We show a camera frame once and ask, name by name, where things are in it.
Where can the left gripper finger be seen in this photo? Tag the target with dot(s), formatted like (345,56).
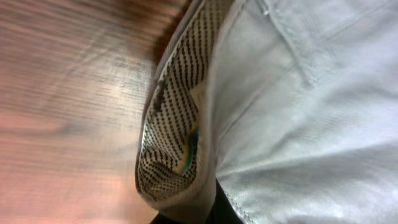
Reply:
(221,212)

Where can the grey shorts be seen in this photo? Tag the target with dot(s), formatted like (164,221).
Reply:
(291,105)

